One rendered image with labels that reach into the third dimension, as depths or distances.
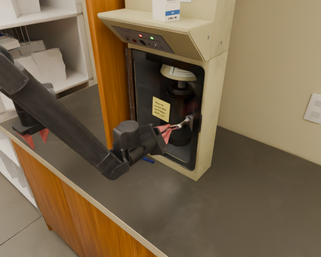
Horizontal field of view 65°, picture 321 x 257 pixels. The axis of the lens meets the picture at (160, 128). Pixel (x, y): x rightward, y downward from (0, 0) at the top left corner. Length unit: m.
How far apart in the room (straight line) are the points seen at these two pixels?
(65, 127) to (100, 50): 0.41
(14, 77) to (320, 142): 1.09
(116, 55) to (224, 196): 0.64
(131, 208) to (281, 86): 0.76
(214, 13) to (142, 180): 0.62
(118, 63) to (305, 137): 0.82
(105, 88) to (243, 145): 0.66
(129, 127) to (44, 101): 0.24
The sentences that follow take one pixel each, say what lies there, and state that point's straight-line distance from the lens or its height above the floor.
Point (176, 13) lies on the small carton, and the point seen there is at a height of 1.53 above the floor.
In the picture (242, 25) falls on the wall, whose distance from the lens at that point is 1.14.
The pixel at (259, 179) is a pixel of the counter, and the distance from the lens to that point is 1.05.
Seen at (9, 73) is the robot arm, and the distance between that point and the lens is 0.46.
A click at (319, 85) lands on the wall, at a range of 1.11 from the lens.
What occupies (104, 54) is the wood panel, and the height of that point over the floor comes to 1.37.
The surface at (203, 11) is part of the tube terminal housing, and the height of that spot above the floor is 1.53.
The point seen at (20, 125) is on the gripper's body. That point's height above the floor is 1.19.
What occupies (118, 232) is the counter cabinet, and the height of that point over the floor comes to 0.78.
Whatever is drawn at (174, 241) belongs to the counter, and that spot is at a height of 0.94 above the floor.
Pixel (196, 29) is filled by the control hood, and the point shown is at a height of 1.51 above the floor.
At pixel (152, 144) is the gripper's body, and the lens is 0.75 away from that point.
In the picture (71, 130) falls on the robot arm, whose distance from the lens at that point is 0.57.
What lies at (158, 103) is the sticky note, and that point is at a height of 1.22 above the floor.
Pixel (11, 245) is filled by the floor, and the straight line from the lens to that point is 2.17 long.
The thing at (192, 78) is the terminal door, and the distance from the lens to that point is 0.75.
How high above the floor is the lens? 1.64
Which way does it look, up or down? 34 degrees down
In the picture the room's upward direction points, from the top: straight up
